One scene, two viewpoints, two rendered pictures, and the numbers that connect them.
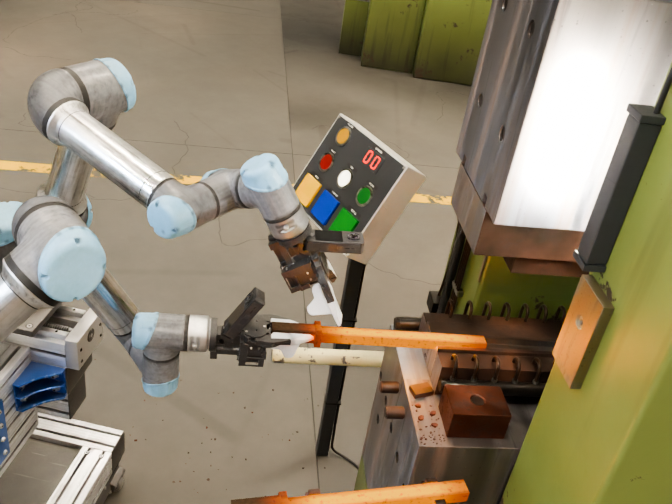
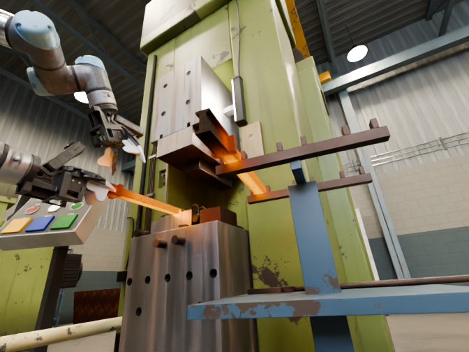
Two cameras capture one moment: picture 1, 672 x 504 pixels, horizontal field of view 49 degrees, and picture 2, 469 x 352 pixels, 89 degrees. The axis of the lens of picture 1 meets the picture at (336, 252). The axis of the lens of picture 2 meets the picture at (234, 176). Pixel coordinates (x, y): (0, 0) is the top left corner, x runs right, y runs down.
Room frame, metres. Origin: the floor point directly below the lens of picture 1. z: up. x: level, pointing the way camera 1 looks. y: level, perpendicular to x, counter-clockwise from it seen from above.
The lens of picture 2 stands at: (0.54, 0.32, 0.73)
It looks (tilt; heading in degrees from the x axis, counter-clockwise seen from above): 24 degrees up; 307
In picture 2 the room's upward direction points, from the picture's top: 4 degrees counter-clockwise
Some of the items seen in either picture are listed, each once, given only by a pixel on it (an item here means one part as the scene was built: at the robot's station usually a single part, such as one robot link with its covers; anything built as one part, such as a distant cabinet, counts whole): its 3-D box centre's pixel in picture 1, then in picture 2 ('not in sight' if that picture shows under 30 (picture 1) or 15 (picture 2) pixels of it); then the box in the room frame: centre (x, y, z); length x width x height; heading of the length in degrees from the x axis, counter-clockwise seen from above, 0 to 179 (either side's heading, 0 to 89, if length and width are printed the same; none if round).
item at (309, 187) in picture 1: (308, 190); (17, 226); (1.82, 0.10, 1.01); 0.07 x 0.05 x 0.07; 35
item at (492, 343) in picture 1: (527, 347); not in sight; (1.28, -0.45, 0.99); 0.42 x 0.05 x 0.01; 100
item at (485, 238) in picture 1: (568, 214); (202, 160); (1.31, -0.44, 1.32); 0.42 x 0.20 x 0.10; 100
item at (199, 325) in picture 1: (200, 334); (13, 165); (1.16, 0.25, 0.99); 0.08 x 0.05 x 0.08; 10
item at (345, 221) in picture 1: (344, 226); (65, 222); (1.66, -0.01, 1.01); 0.07 x 0.05 x 0.07; 35
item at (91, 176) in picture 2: (269, 338); (87, 178); (1.16, 0.11, 1.00); 0.09 x 0.05 x 0.02; 97
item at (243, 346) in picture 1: (239, 338); (54, 181); (1.18, 0.17, 0.98); 0.12 x 0.08 x 0.09; 100
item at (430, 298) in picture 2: not in sight; (324, 298); (0.72, -0.17, 0.70); 0.40 x 0.30 x 0.02; 18
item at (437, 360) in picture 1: (519, 352); (202, 231); (1.31, -0.44, 0.96); 0.42 x 0.20 x 0.09; 100
